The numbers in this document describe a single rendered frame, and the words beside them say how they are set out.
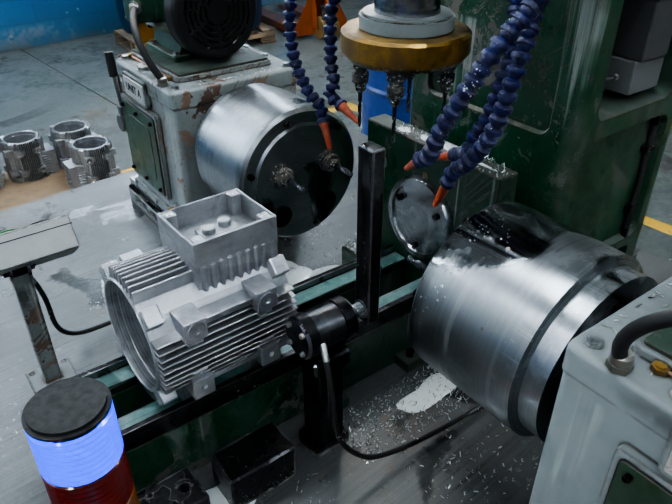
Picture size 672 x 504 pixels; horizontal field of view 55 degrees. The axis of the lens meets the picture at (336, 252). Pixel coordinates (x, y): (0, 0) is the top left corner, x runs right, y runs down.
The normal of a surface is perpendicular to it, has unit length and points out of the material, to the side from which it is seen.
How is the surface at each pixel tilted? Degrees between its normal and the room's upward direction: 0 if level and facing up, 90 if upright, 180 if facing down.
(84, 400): 0
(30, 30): 90
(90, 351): 0
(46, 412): 0
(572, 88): 90
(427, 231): 90
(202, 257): 90
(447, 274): 50
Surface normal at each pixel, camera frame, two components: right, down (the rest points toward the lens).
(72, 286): 0.00, -0.84
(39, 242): 0.48, -0.15
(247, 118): -0.42, -0.55
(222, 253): 0.62, 0.43
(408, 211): -0.80, 0.32
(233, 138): -0.62, -0.29
